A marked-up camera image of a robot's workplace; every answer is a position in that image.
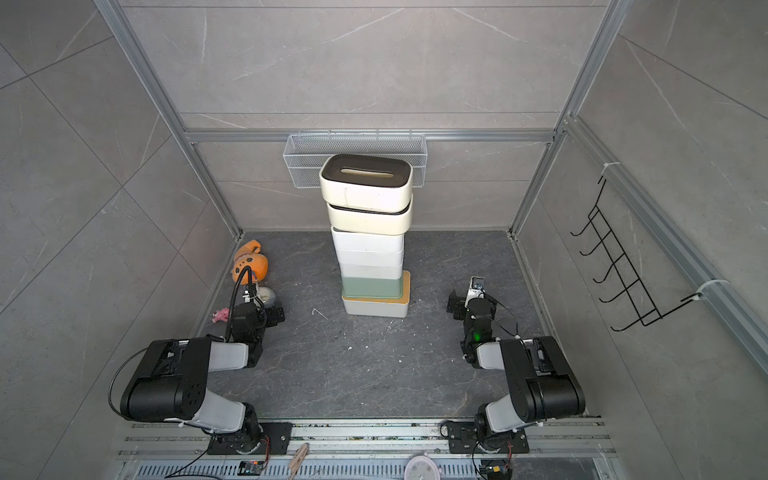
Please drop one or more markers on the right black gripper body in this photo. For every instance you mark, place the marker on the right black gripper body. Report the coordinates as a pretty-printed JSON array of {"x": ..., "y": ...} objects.
[{"x": 463, "y": 314}]

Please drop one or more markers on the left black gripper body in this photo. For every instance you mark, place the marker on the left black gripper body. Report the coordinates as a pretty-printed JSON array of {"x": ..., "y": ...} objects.
[{"x": 270, "y": 319}]

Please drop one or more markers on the large bamboo lid tissue box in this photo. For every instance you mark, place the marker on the large bamboo lid tissue box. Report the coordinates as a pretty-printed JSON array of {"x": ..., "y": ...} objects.
[{"x": 395, "y": 308}]

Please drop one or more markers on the green tissue box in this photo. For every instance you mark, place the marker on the green tissue box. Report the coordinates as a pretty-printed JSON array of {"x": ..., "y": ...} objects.
[{"x": 371, "y": 288}]

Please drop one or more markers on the grey lid white tissue box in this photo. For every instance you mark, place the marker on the grey lid white tissue box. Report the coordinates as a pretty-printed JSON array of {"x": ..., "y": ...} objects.
[{"x": 366, "y": 242}]

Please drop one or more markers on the cream box dark lid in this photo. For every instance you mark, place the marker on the cream box dark lid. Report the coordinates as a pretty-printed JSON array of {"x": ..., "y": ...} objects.
[
  {"x": 368, "y": 183},
  {"x": 370, "y": 222}
]

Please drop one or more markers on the cream box dark lid back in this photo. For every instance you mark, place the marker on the cream box dark lid back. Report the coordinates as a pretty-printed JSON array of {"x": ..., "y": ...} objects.
[{"x": 368, "y": 183}]

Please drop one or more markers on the small bamboo lid tissue box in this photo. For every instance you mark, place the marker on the small bamboo lid tissue box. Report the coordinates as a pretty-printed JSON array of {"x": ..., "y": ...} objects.
[{"x": 372, "y": 272}]

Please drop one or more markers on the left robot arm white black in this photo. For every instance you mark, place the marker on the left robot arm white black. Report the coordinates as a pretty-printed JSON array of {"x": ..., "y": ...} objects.
[{"x": 170, "y": 383}]

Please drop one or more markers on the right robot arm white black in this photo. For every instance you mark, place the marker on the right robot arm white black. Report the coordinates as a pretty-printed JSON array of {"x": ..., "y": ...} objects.
[{"x": 540, "y": 382}]

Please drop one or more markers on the small pink toy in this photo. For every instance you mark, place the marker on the small pink toy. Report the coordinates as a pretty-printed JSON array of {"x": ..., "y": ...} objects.
[{"x": 221, "y": 315}]

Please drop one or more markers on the small grey alarm clock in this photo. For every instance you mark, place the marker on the small grey alarm clock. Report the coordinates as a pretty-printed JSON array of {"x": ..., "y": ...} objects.
[{"x": 267, "y": 296}]

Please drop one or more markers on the orange plush toy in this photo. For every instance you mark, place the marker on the orange plush toy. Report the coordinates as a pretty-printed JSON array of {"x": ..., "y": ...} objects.
[{"x": 249, "y": 255}]

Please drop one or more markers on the small circuit board front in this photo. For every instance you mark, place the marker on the small circuit board front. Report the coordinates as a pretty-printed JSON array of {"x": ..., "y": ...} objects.
[{"x": 251, "y": 468}]

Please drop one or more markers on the pink round object front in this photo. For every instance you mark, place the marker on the pink round object front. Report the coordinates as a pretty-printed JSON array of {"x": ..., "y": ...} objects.
[{"x": 421, "y": 467}]

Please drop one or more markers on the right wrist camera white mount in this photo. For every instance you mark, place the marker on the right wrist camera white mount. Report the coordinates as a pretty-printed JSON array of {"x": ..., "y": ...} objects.
[{"x": 476, "y": 288}]

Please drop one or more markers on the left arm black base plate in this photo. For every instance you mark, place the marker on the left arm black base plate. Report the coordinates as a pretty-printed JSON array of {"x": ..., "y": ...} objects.
[{"x": 268, "y": 437}]

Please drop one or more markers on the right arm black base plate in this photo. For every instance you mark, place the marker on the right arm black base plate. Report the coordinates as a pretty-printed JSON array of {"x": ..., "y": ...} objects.
[{"x": 466, "y": 437}]

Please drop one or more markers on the wooden brush handle front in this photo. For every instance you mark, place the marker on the wooden brush handle front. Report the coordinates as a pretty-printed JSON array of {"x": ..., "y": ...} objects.
[{"x": 297, "y": 460}]

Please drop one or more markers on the black wire hook rack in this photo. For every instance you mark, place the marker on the black wire hook rack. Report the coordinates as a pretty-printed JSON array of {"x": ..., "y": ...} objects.
[{"x": 621, "y": 268}]

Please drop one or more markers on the white wire mesh basket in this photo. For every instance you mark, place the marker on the white wire mesh basket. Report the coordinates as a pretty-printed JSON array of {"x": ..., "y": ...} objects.
[{"x": 305, "y": 154}]

